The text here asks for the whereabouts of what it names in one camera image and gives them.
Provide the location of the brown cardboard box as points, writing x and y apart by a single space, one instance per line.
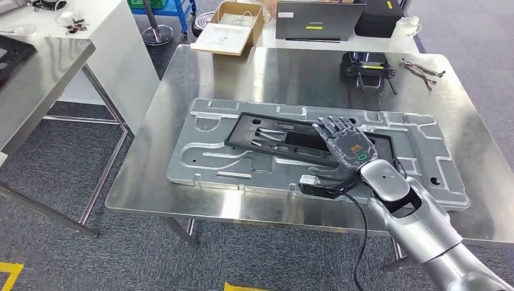
257 28

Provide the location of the steel workbench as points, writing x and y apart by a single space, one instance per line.
160 120

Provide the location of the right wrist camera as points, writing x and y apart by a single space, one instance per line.
321 190

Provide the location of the black round ribbed base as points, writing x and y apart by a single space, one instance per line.
200 25

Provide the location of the white cabinet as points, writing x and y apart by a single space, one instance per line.
120 60

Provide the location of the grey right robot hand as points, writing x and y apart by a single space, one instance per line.
349 146

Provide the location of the silver sheet metal panel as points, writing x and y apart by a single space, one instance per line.
192 160

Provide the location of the steel side table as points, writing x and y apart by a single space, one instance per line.
48 80

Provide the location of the black case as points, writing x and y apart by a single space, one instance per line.
377 20

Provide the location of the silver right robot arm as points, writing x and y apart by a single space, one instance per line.
413 225

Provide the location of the blue metal cart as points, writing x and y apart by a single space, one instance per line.
176 8

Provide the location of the white flat sheet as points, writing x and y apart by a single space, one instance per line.
219 40

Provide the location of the green plastic bin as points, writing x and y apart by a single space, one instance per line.
152 4

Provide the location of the black plastic frame part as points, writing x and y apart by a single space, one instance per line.
241 134
22 56

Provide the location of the person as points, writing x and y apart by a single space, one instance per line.
271 7

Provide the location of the black device yellow label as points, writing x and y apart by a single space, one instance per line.
365 64

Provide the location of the white plastic jug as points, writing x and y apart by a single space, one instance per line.
401 36

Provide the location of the small dark clips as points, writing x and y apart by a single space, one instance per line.
76 26

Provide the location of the chrome stanchion post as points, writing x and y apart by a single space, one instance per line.
157 36

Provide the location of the white desk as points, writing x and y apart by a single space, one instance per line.
345 46

